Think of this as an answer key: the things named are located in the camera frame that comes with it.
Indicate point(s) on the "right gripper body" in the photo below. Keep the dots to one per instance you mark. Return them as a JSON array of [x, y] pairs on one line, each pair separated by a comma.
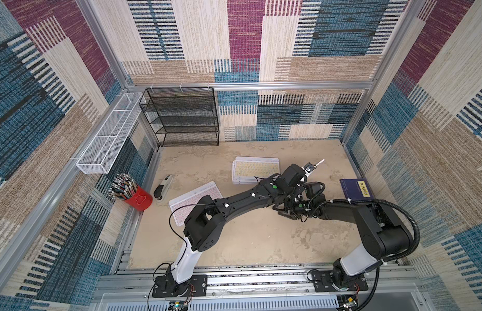
[[289, 208]]

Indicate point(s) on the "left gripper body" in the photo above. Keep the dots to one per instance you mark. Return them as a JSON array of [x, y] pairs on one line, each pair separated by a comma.
[[294, 194]]

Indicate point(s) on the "yellow keyboard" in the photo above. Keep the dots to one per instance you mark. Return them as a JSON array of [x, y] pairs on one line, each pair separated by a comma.
[[249, 170]]

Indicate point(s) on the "pink keyboard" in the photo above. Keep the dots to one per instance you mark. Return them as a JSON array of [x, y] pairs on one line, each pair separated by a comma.
[[184, 204]]

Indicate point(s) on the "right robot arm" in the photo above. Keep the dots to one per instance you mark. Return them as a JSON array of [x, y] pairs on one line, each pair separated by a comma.
[[387, 231]]

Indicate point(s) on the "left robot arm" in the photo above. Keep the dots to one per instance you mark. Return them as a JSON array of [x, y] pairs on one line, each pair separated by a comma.
[[204, 224]]

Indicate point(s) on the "dark blue notebook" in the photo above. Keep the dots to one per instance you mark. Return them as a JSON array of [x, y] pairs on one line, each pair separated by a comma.
[[356, 189]]

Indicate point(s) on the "black white stapler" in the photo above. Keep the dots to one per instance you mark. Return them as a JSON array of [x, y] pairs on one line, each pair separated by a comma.
[[162, 189]]

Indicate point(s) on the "red pen cup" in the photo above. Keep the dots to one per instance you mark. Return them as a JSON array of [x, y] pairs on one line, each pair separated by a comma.
[[140, 200]]

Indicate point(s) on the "bundle of pens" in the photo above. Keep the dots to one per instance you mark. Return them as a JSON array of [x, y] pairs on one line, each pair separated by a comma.
[[123, 187]]

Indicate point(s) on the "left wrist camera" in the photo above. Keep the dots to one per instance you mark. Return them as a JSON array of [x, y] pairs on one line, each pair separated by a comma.
[[310, 167]]

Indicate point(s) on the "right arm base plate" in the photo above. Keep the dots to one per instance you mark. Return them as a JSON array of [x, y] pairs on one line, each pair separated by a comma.
[[326, 281]]

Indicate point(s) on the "black wire shelf rack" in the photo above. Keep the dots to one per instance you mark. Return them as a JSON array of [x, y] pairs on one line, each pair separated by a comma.
[[182, 116]]

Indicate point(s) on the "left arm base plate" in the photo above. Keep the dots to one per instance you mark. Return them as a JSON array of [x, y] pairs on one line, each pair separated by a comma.
[[166, 287]]

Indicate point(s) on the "white mesh wall basket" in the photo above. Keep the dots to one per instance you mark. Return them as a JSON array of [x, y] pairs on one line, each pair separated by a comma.
[[105, 146]]

